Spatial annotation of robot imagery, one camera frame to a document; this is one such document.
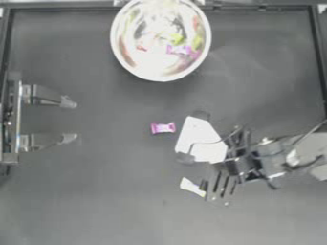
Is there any white candy with green end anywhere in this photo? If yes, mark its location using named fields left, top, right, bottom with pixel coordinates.
left=179, top=176, right=209, bottom=198

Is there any magenta candy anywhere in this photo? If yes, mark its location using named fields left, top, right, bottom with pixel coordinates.
left=150, top=121, right=178, bottom=135

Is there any purple white candy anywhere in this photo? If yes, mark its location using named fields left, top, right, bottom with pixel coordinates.
left=166, top=44, right=194, bottom=56

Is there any lime green candy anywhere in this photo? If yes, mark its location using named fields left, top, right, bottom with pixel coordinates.
left=169, top=33, right=186, bottom=46

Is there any steel bowl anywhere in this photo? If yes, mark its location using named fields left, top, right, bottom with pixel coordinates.
left=109, top=0, right=214, bottom=83

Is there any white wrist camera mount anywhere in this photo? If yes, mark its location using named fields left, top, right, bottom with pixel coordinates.
left=174, top=115, right=230, bottom=165

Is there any black table frame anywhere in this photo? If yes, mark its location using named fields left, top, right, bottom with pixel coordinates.
left=0, top=0, right=327, bottom=80

